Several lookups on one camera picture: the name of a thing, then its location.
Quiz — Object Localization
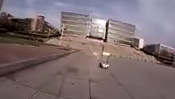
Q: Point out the glass building with terraces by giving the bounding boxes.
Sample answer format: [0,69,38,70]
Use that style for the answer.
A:
[56,10,137,48]

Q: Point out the grey concrete paved plaza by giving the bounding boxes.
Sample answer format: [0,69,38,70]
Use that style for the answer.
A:
[0,36,175,99]

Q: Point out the dark hedge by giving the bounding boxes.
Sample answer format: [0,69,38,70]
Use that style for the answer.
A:
[0,21,62,46]

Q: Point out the red brick pavement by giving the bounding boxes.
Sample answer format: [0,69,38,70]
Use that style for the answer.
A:
[0,37,73,84]

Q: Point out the grey stone kerb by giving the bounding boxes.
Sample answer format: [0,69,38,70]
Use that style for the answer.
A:
[0,37,80,99]

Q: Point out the brown brick building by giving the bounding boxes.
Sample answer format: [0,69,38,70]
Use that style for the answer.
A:
[7,10,63,38]

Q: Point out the grass lawn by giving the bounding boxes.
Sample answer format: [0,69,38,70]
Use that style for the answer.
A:
[0,35,58,55]

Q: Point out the small white robot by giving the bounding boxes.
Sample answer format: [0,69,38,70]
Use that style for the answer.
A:
[98,51,112,70]

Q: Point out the low glass building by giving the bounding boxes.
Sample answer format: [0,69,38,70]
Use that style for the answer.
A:
[142,40,175,62]

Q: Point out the small white building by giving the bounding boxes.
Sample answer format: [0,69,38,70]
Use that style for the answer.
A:
[130,36,146,51]

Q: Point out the wide stone steps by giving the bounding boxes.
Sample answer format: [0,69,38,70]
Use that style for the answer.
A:
[43,31,164,66]

